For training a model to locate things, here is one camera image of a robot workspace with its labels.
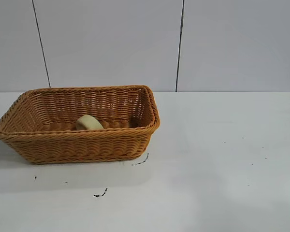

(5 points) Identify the pale yellow round pastry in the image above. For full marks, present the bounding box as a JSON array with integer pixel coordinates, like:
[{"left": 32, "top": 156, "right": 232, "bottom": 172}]
[{"left": 75, "top": 115, "right": 104, "bottom": 131}]

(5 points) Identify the brown woven wicker basket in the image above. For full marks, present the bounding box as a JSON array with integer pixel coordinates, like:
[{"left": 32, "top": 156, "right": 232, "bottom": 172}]
[{"left": 0, "top": 84, "right": 161, "bottom": 165}]

